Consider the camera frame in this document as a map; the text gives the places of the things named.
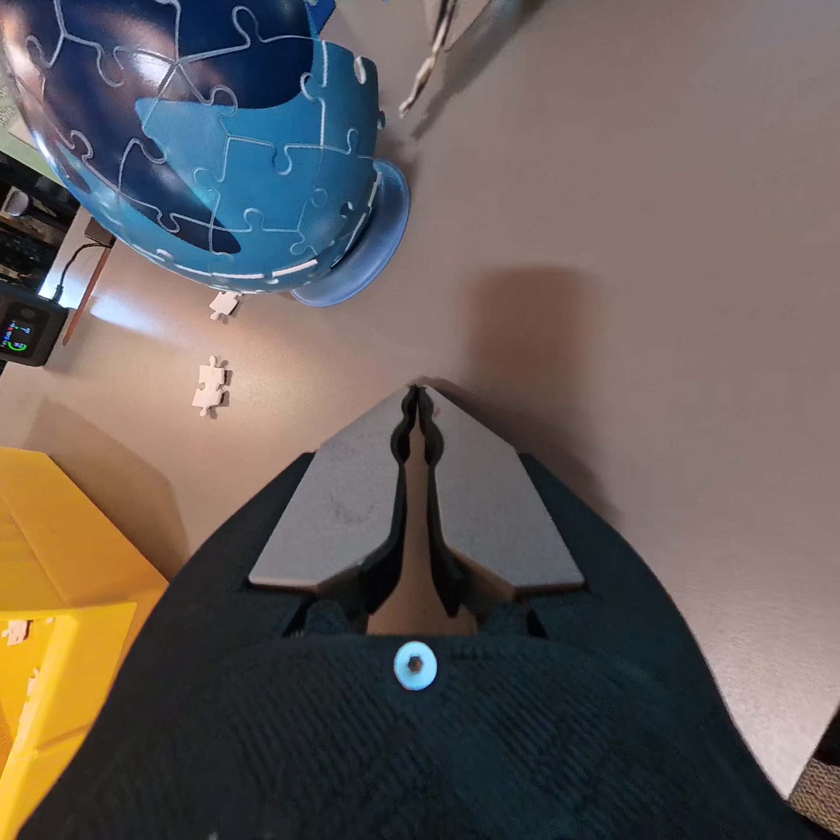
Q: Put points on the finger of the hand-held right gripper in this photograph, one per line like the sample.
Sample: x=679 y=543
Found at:
x=499 y=16

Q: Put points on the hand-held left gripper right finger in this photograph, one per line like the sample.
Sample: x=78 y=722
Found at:
x=499 y=518

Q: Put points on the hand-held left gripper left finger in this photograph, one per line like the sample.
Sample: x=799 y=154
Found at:
x=328 y=512

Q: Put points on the blue puzzle ball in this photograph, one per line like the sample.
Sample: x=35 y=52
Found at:
x=262 y=170

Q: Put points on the white puzzle piece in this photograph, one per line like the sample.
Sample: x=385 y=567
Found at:
x=210 y=387
x=14 y=633
x=223 y=305

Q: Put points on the translucent blue ball stand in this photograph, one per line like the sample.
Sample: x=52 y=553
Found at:
x=387 y=216

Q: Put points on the yellow plastic bin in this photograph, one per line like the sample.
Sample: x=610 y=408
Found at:
x=65 y=525

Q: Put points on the thin brown stick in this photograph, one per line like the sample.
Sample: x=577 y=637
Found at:
x=86 y=296

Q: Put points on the grey power bank with display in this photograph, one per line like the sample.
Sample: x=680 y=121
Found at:
x=39 y=315

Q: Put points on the dark background shelf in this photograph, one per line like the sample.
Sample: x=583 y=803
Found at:
x=26 y=243

